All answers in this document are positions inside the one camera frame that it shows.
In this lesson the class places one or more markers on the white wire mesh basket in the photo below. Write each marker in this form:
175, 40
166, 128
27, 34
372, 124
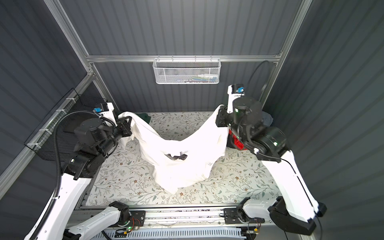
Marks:
185, 73

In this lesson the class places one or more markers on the white printed t shirt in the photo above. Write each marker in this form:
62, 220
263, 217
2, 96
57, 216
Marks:
179, 164

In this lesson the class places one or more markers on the white bottle in basket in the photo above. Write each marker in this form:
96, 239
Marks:
208, 76

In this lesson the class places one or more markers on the black wire mesh basket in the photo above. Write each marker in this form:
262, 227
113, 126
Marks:
60, 124

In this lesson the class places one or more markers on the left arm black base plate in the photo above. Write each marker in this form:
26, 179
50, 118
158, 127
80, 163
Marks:
136, 220

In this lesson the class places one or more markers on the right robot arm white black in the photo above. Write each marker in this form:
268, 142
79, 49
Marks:
295, 210

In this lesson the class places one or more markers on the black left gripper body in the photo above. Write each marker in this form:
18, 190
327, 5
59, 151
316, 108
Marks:
121, 125

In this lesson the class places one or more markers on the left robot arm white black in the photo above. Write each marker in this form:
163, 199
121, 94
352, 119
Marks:
97, 139

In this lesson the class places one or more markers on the grey blue t shirt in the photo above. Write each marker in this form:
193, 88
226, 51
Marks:
267, 119

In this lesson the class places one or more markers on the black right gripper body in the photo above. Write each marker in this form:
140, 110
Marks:
222, 118

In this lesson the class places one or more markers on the aluminium mounting rail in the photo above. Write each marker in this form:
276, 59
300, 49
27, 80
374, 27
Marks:
170, 216

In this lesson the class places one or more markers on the red t shirt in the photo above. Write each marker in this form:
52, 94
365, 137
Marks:
234, 143

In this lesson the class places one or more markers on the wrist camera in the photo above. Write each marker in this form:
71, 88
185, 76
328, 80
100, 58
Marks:
106, 110
234, 91

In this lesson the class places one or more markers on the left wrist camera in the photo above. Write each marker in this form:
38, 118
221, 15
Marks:
106, 110

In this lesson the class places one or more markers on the white slotted cable duct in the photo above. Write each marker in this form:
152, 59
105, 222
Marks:
215, 233

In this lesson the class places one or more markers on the floral patterned table mat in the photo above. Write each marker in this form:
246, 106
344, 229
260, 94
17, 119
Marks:
127, 178

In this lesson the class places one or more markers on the folded dark green t shirt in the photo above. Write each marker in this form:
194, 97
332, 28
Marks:
145, 117

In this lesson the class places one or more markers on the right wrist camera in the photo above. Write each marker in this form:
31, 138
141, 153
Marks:
234, 91

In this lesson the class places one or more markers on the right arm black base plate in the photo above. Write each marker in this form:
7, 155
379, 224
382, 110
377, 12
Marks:
231, 217

